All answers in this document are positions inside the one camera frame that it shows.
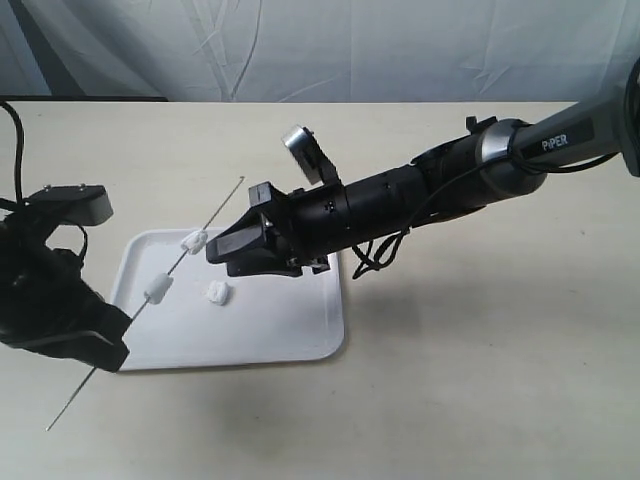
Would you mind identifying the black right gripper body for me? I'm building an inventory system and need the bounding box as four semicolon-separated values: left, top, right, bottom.
249;168;425;267

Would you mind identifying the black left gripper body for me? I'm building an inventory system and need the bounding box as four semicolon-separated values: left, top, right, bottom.
1;209;105;349

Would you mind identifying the white foam piece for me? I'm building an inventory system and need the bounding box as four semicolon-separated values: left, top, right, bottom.
180;229;208;255
143;273;173;305
204;280;233;306

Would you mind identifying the thin metal skewer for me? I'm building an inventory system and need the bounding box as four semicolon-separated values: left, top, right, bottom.
45;175;246;432

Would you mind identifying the white rectangular plastic tray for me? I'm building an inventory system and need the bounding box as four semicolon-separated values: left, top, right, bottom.
110;229;345;371

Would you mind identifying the white backdrop cloth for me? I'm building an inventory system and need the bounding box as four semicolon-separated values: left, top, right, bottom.
1;1;639;103

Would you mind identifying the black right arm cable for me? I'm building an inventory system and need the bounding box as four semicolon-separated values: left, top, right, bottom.
351;64;640;280

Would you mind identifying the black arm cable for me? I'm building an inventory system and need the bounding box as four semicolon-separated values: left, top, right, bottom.
0;102;89;261
351;64;640;280

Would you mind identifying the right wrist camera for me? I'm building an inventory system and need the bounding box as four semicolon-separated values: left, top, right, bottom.
282;125;341;185

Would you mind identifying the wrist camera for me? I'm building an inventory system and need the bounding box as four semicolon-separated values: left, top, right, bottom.
26;184;114;227
282;125;341;185

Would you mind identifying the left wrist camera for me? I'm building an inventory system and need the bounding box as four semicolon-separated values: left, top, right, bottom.
26;184;114;227

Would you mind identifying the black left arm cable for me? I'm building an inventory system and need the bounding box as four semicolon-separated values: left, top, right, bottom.
0;102;89;261

